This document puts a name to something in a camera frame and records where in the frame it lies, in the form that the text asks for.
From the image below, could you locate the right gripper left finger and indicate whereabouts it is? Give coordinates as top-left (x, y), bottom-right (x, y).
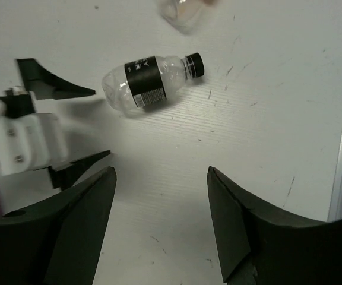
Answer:
top-left (0, 167), bottom-right (117, 284)

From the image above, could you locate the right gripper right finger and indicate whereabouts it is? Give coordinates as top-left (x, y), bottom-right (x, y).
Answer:
top-left (207, 167), bottom-right (342, 284)

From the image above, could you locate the clear bottle black label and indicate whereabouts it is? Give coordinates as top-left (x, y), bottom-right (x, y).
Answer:
top-left (102, 53), bottom-right (205, 116)

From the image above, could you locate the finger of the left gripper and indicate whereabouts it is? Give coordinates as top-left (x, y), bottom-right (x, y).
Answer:
top-left (49, 150), bottom-right (111, 190)
top-left (15, 58), bottom-right (96, 100)

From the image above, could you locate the small bottle yellow cap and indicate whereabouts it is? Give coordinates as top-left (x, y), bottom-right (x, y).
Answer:
top-left (155, 0), bottom-right (220, 35)

